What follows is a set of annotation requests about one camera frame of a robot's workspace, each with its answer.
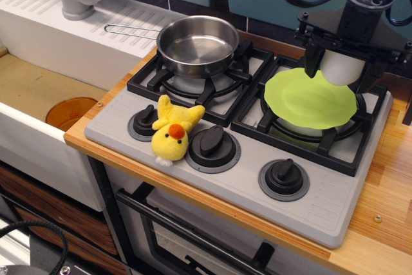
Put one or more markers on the white toy sink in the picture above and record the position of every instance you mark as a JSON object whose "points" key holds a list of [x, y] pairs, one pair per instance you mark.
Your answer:
{"points": [[57, 59]]}

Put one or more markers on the black left stove knob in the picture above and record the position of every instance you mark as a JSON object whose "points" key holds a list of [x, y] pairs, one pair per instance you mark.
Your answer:
{"points": [[140, 124]]}

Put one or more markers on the oven door with handle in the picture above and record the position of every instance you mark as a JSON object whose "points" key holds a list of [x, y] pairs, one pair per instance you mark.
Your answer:
{"points": [[187, 251]]}

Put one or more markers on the black burner grate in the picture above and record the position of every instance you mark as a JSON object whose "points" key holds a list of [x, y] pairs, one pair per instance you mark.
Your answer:
{"points": [[222, 95], [340, 148]]}

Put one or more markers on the grey toy stove top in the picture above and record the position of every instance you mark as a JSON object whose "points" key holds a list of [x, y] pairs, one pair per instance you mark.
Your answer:
{"points": [[323, 214]]}

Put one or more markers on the black stove knob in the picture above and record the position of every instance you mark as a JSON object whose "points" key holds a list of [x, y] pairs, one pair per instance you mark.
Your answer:
{"points": [[284, 180], [140, 124], [213, 151]]}

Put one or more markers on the black right burner grate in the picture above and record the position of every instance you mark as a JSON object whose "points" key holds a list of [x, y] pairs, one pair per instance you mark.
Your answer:
{"points": [[340, 148]]}

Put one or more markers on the black middle stove knob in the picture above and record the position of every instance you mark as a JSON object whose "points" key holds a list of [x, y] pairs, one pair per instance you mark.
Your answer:
{"points": [[213, 151]]}

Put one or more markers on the orange plastic cup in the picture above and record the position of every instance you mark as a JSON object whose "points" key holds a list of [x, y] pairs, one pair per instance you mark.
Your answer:
{"points": [[66, 113]]}

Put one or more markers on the black right stove knob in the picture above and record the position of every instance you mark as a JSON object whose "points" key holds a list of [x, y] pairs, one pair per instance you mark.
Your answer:
{"points": [[284, 180]]}

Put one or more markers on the yellow stuffed duck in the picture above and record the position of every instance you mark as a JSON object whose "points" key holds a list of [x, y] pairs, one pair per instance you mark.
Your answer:
{"points": [[170, 141]]}

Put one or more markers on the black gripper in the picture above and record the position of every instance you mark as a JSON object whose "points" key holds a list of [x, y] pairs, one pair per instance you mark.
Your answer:
{"points": [[368, 38]]}

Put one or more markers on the black left burner grate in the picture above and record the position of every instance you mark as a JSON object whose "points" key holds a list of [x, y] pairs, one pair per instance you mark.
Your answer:
{"points": [[222, 95]]}

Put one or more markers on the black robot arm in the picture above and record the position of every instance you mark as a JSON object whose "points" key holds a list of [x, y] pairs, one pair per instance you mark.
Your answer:
{"points": [[373, 8]]}

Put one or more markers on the stainless steel saucepan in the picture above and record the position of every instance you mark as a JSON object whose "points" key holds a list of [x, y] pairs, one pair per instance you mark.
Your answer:
{"points": [[192, 47]]}

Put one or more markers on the green plate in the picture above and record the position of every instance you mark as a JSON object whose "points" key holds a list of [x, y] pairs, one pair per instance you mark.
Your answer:
{"points": [[309, 102]]}

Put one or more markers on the wooden drawer front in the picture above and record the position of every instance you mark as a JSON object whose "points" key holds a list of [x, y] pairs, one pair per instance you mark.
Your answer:
{"points": [[89, 239]]}

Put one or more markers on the white egg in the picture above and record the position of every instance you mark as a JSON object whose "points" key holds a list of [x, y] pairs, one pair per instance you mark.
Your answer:
{"points": [[339, 69]]}

